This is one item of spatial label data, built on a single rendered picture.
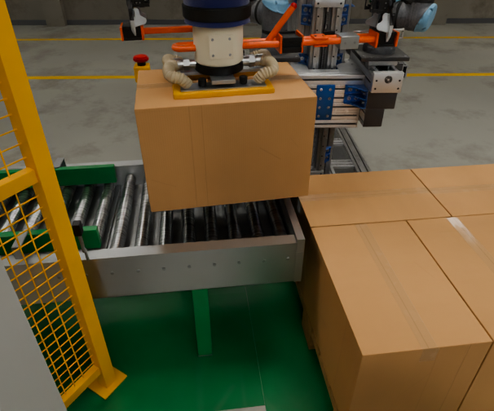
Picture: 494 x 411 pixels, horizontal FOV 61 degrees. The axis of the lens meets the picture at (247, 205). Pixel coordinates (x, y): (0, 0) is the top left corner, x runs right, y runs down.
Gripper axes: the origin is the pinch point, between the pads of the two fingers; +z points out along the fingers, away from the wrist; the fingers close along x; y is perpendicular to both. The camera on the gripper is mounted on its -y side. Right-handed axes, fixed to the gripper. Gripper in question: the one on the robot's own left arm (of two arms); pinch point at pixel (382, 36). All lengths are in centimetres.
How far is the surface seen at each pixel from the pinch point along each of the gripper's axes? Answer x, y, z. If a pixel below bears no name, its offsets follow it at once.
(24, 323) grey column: 95, 107, 23
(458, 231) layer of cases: 36, -28, 66
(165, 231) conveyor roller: 16, 86, 65
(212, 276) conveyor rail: 36, 70, 74
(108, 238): 10, 109, 71
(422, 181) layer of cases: -1, -33, 66
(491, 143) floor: -128, -180, 119
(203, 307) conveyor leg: 35, 74, 90
